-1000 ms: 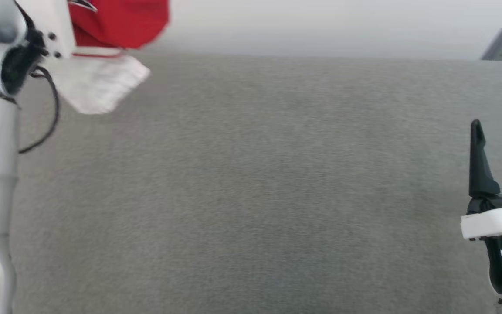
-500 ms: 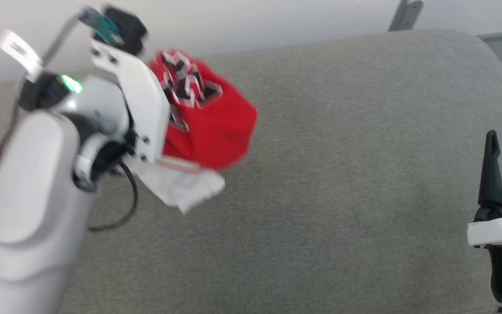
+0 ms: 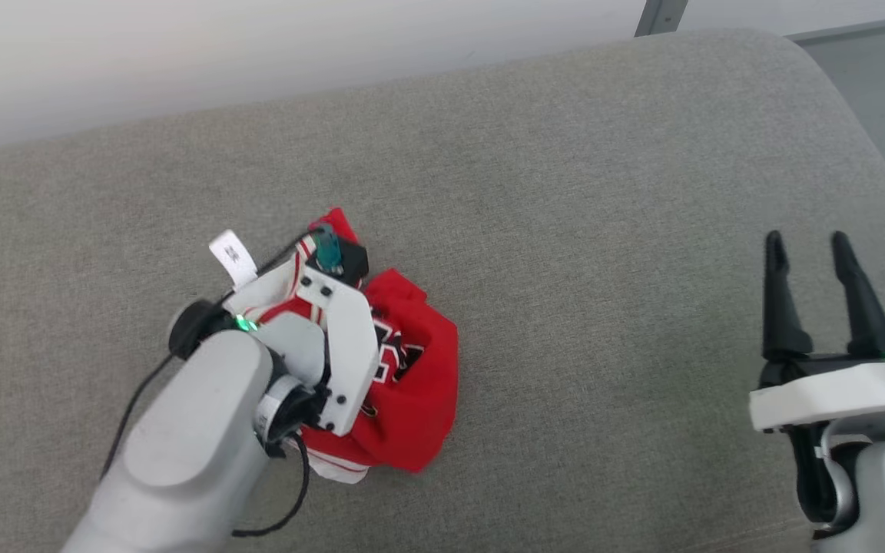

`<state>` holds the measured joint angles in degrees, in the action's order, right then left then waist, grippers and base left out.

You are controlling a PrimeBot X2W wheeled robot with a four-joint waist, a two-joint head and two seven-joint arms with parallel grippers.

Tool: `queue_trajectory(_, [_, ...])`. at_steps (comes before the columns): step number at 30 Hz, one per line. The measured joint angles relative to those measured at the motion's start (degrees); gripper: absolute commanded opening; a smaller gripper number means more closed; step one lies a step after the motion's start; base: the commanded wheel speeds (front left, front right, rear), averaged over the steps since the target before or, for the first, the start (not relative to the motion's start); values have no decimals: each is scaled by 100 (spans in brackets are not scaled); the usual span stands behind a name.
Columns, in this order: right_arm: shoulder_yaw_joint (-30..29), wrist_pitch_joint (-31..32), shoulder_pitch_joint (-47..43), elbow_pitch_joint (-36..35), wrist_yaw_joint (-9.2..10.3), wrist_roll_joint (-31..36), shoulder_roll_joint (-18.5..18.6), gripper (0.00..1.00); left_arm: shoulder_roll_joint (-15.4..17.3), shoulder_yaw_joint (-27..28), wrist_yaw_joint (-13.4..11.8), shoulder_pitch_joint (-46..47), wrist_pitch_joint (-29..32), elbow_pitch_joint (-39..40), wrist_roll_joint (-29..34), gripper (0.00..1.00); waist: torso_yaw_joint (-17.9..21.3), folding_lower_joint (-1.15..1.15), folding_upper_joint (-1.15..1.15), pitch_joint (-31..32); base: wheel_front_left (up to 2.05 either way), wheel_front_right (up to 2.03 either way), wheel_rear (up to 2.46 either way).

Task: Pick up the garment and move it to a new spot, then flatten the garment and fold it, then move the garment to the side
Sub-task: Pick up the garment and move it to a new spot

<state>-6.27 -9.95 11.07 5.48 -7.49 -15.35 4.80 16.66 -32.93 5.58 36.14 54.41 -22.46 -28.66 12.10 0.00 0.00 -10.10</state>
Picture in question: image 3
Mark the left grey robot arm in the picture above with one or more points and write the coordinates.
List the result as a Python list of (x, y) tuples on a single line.
[(181, 438)]

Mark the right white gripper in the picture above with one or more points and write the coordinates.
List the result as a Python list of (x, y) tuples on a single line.
[(834, 395)]

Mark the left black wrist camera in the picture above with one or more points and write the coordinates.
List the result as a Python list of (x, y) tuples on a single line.
[(344, 257)]

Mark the grey metal bracket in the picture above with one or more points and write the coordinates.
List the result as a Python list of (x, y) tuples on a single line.
[(661, 17)]

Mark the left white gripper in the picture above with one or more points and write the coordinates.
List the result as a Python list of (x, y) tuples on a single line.
[(350, 338)]

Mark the red white sports jersey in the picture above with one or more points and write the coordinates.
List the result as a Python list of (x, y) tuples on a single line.
[(419, 384)]

